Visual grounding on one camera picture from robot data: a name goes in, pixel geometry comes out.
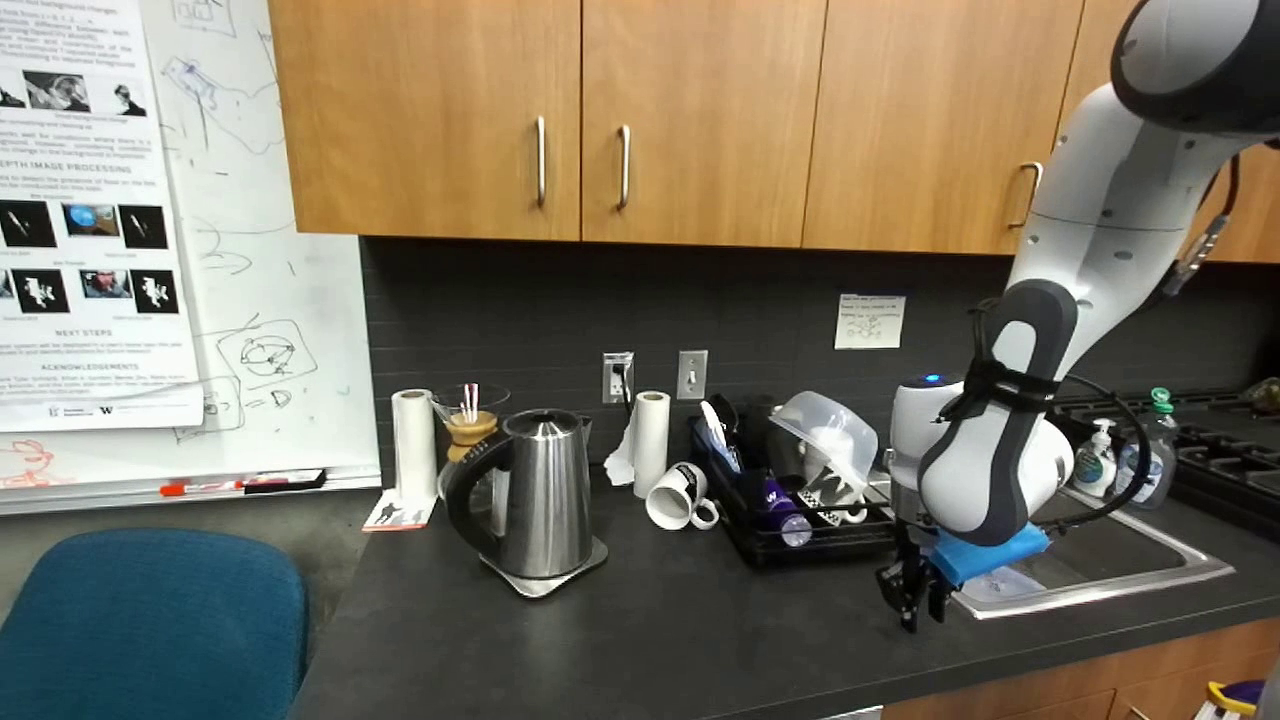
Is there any whiteboard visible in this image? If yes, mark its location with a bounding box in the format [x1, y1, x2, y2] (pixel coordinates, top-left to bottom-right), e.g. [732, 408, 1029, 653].
[0, 0, 383, 521]

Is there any black wire dish rack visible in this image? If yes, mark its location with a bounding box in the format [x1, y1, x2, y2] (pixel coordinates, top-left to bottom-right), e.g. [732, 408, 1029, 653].
[716, 454, 904, 578]

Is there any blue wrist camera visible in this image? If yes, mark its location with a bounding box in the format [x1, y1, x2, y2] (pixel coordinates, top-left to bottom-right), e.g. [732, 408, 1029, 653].
[924, 521, 1056, 591]

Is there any silver cabinet handle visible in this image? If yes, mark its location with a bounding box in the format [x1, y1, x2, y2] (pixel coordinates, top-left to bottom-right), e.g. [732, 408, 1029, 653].
[527, 111, 554, 214]
[1005, 158, 1047, 236]
[611, 119, 638, 216]

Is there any wall power outlet plate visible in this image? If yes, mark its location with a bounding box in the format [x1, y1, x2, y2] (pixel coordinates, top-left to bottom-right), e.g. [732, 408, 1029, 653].
[602, 349, 642, 408]

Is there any dish soap bottle green cap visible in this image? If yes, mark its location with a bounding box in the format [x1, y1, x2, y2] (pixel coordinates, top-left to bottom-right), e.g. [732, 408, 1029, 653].
[1115, 383, 1186, 513]

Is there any slim white paper towel roll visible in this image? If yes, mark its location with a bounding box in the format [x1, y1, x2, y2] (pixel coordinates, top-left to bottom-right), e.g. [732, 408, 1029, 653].
[390, 383, 445, 518]

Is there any white pump soap dispenser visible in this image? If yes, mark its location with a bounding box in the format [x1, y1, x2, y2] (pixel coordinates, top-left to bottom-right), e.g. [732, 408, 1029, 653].
[1071, 416, 1125, 502]

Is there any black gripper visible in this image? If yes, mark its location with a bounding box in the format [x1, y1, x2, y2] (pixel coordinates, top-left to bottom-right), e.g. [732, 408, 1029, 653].
[871, 529, 957, 637]

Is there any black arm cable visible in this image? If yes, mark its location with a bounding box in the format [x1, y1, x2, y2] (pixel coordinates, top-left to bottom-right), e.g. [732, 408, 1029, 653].
[1054, 158, 1244, 537]

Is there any clear plastic food container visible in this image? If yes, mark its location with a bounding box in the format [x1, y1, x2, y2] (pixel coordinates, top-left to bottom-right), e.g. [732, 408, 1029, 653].
[770, 387, 884, 518]

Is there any stainless steel electric kettle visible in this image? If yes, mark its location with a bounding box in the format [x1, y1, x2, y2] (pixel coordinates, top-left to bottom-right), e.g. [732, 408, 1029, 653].
[436, 403, 611, 603]

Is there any glass carafe wooden collar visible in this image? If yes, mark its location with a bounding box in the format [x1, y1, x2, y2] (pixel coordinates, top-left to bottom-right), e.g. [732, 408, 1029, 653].
[436, 379, 511, 469]

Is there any white funnel shaped cup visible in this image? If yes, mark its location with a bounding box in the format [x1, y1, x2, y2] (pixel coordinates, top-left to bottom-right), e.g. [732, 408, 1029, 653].
[796, 474, 877, 531]

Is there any research poster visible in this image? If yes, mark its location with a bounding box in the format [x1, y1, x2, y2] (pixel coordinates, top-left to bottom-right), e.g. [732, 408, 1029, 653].
[0, 0, 210, 440]

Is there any red whiteboard marker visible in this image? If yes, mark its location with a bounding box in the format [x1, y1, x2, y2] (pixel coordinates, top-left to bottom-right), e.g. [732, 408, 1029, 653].
[155, 474, 248, 504]

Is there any black gas stove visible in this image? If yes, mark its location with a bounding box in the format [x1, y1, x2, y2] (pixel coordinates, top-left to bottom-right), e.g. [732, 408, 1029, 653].
[1054, 379, 1280, 541]

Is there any blue dish brush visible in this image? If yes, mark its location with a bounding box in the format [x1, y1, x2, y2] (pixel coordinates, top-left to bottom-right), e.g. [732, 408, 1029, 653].
[688, 397, 746, 488]

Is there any wooden base cabinet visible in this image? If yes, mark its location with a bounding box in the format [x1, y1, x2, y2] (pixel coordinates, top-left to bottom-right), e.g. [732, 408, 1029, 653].
[877, 618, 1280, 720]

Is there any white ceramic mug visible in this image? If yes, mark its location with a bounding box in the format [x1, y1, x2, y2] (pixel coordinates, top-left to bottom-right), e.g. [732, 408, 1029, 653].
[642, 456, 725, 537]

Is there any white paper note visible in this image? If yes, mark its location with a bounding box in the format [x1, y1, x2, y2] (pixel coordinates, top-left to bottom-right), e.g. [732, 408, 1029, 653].
[833, 293, 911, 355]

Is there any wall light switch plate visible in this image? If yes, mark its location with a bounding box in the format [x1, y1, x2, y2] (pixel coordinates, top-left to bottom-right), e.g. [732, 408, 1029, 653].
[673, 349, 714, 403]

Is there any yellow blue clamp tool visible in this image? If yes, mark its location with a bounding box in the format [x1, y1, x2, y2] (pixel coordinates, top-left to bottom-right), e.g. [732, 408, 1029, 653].
[1191, 675, 1268, 720]

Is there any black whiteboard marker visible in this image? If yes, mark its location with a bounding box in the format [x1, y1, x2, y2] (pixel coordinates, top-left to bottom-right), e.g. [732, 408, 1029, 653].
[239, 464, 333, 496]

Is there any wooden cabinet door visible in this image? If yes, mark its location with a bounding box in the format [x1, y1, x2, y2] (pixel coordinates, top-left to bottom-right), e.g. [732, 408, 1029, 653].
[266, 0, 589, 249]
[800, 0, 1087, 258]
[579, 0, 833, 251]
[1062, 0, 1280, 269]

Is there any stainless steel sink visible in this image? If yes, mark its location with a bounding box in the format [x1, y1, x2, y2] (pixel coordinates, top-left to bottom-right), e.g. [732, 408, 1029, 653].
[931, 464, 1239, 623]

